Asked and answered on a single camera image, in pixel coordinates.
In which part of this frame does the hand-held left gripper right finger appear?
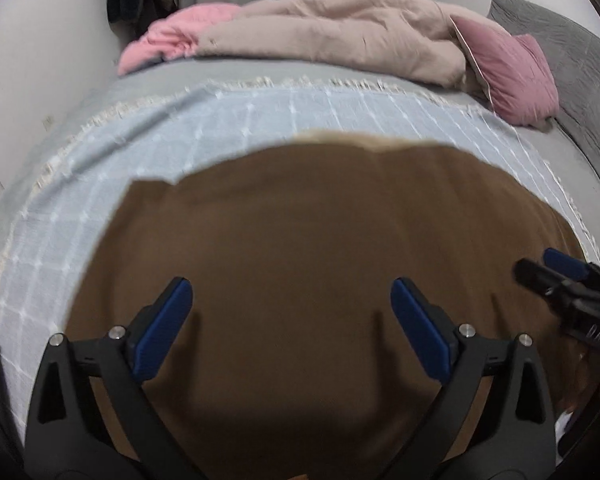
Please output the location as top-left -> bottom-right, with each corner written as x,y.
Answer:
390,276 -> 558,463

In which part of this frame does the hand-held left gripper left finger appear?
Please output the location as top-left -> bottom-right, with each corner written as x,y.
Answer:
25,276 -> 194,463

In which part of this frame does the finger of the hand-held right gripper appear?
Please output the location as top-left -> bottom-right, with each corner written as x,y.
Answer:
513,258 -> 600,307
542,248 -> 600,292

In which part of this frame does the brown coat with fur collar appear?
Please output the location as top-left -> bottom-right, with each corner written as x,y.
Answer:
62,130 -> 600,480

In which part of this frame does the blue checked fringed blanket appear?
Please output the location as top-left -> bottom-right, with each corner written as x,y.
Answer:
0,77 -> 600,343

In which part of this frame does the pink pillow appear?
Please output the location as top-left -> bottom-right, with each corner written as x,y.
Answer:
450,15 -> 560,127

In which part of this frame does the grey quilted pillow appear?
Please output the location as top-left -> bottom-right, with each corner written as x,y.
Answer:
487,0 -> 600,201

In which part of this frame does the grey bed sheet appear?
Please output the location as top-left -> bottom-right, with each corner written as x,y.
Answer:
87,55 -> 600,196

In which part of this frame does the pink blanket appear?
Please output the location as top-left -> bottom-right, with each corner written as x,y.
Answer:
117,3 -> 242,76

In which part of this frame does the beige duvet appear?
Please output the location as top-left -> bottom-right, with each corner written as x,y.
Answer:
200,0 -> 481,92

